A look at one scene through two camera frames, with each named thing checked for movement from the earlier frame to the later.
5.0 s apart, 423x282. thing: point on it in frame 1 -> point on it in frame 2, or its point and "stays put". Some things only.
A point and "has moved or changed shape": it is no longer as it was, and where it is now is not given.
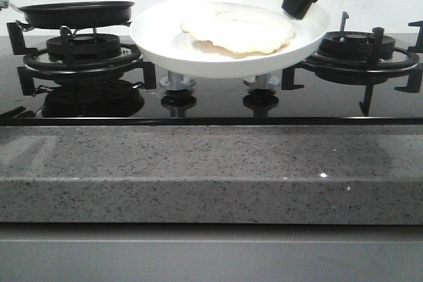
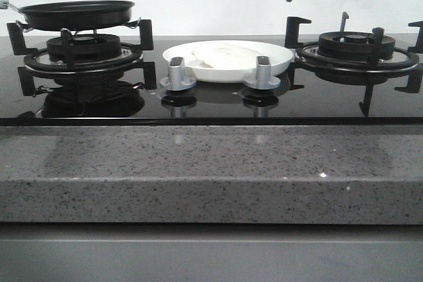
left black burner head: x=85 y=47 stays put
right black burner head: x=353 y=44 stays put
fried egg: x=238 y=30 -> x=223 y=55
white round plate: x=224 y=34 has moved or changed shape
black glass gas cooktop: x=325 y=100 stays put
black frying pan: x=78 y=14 stays put
